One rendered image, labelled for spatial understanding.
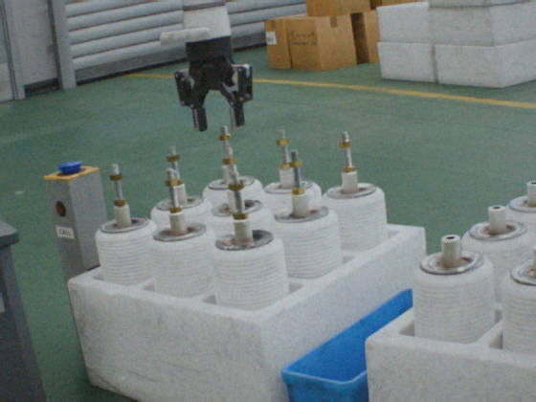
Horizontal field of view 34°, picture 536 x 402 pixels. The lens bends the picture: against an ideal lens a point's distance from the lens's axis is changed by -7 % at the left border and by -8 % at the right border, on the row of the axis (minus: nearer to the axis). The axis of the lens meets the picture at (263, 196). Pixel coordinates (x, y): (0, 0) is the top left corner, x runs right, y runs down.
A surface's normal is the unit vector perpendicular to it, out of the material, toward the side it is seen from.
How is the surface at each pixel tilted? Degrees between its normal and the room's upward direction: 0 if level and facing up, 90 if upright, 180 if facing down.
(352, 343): 88
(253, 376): 90
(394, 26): 90
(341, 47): 90
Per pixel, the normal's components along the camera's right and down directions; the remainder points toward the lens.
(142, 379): -0.64, 0.27
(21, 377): 0.52, 0.14
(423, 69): -0.83, 0.24
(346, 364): 0.76, 0.02
